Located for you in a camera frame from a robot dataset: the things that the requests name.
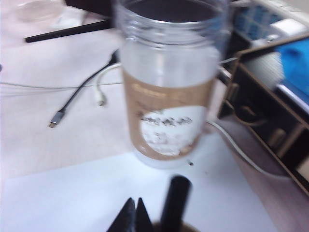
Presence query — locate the wooden desk shelf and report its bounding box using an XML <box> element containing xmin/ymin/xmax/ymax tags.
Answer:
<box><xmin>217</xmin><ymin>31</ymin><xmax>309</xmax><ymax>196</ymax></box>

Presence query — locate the blue wet wipes pack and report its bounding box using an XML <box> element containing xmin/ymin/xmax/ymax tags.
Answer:
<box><xmin>275</xmin><ymin>38</ymin><xmax>309</xmax><ymax>83</ymax></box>

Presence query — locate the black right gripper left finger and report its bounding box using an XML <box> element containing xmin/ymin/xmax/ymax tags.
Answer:
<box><xmin>106</xmin><ymin>197</ymin><xmax>136</xmax><ymax>232</ymax></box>

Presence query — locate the white power adapter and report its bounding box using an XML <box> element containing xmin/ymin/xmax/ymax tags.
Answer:
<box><xmin>267</xmin><ymin>19</ymin><xmax>306</xmax><ymax>39</ymax></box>

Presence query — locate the black flat board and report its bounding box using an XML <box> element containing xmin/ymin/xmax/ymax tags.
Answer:
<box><xmin>25</xmin><ymin>18</ymin><xmax>109</xmax><ymax>44</ymax></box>

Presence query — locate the silver laptop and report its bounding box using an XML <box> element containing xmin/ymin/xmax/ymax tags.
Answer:
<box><xmin>246</xmin><ymin>48</ymin><xmax>309</xmax><ymax>109</ymax></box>

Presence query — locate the thin white cable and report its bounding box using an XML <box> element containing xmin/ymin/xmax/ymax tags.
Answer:
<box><xmin>206</xmin><ymin>120</ymin><xmax>288</xmax><ymax>178</ymax></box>

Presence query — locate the black cable grey connector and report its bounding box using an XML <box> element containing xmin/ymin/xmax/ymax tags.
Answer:
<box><xmin>48</xmin><ymin>49</ymin><xmax>120</xmax><ymax>129</ymax></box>

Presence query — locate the clear plastic jar brown label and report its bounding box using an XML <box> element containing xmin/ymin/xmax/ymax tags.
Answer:
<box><xmin>113</xmin><ymin>0</ymin><xmax>232</xmax><ymax>170</ymax></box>

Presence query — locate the clear plastic lid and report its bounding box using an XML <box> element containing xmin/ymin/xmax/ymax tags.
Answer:
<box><xmin>14</xmin><ymin>0</ymin><xmax>63</xmax><ymax>22</ymax></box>

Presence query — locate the white usb-c cable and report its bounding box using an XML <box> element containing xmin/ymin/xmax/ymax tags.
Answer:
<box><xmin>95</xmin><ymin>63</ymin><xmax>123</xmax><ymax>108</ymax></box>

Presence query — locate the blue power strip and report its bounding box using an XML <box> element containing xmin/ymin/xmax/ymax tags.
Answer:
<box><xmin>233</xmin><ymin>2</ymin><xmax>281</xmax><ymax>39</ymax></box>

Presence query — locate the thick black marker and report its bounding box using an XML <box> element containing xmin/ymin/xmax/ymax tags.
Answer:
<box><xmin>160</xmin><ymin>175</ymin><xmax>194</xmax><ymax>224</ymax></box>

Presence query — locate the white paper sheet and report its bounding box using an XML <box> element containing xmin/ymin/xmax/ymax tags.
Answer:
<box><xmin>0</xmin><ymin>135</ymin><xmax>281</xmax><ymax>232</ymax></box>

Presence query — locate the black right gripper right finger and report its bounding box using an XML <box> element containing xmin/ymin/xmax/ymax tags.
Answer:
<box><xmin>136</xmin><ymin>197</ymin><xmax>155</xmax><ymax>232</ymax></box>

